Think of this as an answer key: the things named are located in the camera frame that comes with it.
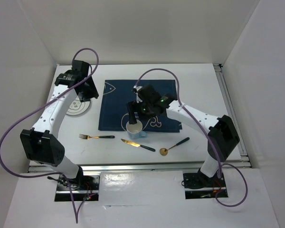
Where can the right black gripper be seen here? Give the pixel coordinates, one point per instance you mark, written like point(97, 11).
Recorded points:
point(130, 105)

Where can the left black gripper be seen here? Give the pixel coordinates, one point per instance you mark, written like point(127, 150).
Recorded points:
point(92, 93)

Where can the white and blue mug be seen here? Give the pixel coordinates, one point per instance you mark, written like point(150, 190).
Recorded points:
point(135, 131)

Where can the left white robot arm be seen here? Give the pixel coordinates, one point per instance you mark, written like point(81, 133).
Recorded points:
point(41, 143)

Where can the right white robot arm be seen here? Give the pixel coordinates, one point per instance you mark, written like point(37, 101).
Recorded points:
point(221, 134)

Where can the white plate with rings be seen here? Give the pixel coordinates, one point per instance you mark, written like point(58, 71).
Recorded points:
point(78, 108)

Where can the gold knife green handle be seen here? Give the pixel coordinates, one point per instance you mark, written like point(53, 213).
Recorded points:
point(138, 145)

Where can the gold fork green handle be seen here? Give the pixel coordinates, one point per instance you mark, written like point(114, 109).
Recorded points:
point(87, 137)

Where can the gold spoon green handle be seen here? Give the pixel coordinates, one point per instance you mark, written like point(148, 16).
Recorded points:
point(164, 151)

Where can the aluminium front rail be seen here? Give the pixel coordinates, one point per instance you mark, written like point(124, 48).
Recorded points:
point(244, 163)

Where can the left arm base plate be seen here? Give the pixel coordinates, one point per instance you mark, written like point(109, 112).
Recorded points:
point(88, 189)

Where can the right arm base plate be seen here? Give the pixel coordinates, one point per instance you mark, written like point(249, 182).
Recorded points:
point(198, 186)

